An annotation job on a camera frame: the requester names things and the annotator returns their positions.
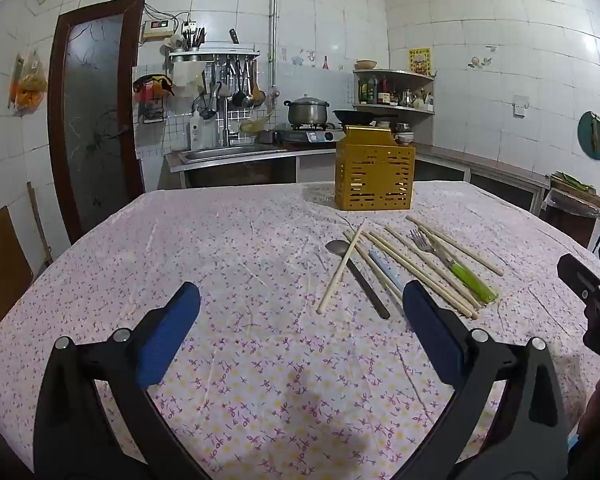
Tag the set of pale wooden chopsticks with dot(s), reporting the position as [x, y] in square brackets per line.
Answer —
[340, 269]

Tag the white soap bottle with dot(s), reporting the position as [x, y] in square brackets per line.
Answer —
[196, 130]

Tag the kitchen counter with cabinets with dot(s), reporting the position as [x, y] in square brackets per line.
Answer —
[480, 162]

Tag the white corner shelf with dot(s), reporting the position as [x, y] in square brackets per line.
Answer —
[395, 107]

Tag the row of hanging kitchen utensils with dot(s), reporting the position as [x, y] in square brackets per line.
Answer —
[239, 95]

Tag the bin with plastic liner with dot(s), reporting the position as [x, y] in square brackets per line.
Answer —
[570, 210]

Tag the light blue plastic stick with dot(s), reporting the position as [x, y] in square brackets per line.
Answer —
[382, 265]

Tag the pink floral tablecloth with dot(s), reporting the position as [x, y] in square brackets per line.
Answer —
[230, 260]

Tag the hanging orange plastic bags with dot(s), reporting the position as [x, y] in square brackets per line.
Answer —
[30, 85]

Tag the brown framed glass door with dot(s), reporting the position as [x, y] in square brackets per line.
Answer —
[90, 110]

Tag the row of condiment bottles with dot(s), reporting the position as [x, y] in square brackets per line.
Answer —
[372, 91]

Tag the hanging white cloth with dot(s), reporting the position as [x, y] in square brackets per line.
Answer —
[185, 77]

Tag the yellow wall poster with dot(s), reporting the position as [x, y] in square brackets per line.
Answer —
[420, 61]

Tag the yellow slotted utensil holder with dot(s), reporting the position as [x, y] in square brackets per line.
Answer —
[375, 175]

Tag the steel kitchen sink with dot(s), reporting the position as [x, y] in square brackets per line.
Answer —
[230, 152]

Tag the stack of small bowls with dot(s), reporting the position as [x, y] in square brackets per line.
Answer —
[404, 137]

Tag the steel wall utensil rack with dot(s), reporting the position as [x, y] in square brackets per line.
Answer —
[215, 54]

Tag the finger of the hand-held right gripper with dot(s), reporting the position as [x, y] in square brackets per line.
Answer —
[580, 277]

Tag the steel cooking pot with lid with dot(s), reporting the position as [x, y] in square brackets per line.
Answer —
[307, 112]

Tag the black wok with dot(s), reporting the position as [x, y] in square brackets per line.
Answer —
[355, 117]

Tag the green round wall board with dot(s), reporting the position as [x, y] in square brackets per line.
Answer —
[587, 145]

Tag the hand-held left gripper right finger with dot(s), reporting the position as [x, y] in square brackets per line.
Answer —
[430, 330]

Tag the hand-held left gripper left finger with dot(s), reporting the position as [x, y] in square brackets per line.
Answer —
[170, 325]

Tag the grey vertical wall pipe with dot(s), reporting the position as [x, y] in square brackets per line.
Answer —
[273, 10]

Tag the leaning wooden stick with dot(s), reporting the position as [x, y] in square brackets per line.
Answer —
[37, 220]

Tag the small steel cup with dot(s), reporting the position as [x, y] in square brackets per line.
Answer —
[267, 137]

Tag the brown wooden board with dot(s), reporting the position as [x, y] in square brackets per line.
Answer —
[2, 270]

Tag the steel gas stove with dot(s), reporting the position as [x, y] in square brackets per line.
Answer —
[310, 135]

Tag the cup of knives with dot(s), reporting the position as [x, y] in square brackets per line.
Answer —
[195, 40]

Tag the white electric control box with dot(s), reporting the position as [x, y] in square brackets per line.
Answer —
[157, 27]

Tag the beige bowl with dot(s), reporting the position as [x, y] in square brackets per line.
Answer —
[366, 64]

